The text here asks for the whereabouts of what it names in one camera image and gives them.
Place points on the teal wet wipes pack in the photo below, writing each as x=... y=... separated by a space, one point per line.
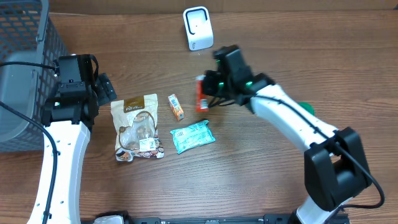
x=192 y=136

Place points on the orange small box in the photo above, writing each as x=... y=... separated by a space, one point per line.
x=176 y=107

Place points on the white barcode scanner stand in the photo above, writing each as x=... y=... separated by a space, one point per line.
x=198 y=28

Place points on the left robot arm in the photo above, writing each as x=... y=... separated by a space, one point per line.
x=67 y=117

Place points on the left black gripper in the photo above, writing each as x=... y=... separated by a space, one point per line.
x=103 y=89

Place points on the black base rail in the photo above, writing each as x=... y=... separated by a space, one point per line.
x=275 y=218

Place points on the red snack bar packet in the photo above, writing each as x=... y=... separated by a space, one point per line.
x=201 y=101

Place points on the beige snack bag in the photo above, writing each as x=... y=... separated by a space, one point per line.
x=135 y=121

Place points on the green lidded glass jar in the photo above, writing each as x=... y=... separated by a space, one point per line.
x=306 y=108

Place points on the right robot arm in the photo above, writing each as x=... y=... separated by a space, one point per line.
x=335 y=166

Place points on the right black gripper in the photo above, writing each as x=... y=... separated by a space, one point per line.
x=211 y=78

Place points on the grey plastic mesh basket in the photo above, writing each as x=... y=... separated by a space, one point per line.
x=29 y=45

